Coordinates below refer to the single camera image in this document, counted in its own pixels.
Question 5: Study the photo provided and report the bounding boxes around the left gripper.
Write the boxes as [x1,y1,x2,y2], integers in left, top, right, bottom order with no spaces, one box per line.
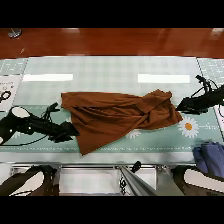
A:
[48,121,81,144]

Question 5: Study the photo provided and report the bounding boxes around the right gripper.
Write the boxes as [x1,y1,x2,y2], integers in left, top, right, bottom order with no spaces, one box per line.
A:
[175,94,210,116]

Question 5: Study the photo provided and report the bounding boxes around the brown shirt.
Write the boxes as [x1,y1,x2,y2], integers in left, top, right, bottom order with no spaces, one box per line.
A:
[60,88,184,157]

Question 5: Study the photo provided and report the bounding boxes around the white printed paper sheet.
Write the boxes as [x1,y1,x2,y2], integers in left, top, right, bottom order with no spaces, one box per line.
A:
[214,105,224,135]
[0,75,23,113]

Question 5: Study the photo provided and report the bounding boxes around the blue garment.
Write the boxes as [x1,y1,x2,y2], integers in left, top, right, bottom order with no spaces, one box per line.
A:
[191,141,224,180]

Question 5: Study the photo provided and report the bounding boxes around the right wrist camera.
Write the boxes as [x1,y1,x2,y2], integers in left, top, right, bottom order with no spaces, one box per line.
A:
[195,74,215,96]

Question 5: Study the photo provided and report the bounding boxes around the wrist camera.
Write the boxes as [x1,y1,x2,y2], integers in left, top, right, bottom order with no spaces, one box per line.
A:
[195,74,215,96]
[41,102,62,122]

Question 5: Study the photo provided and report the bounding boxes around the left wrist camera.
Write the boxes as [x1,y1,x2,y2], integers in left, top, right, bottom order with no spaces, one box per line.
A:
[41,102,62,122]

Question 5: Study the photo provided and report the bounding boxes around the black cable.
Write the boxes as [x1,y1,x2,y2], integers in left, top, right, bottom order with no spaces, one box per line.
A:
[2,133,48,147]

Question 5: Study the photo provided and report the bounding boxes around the silver frame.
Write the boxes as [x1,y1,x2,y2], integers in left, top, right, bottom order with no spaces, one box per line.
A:
[0,161,224,197]

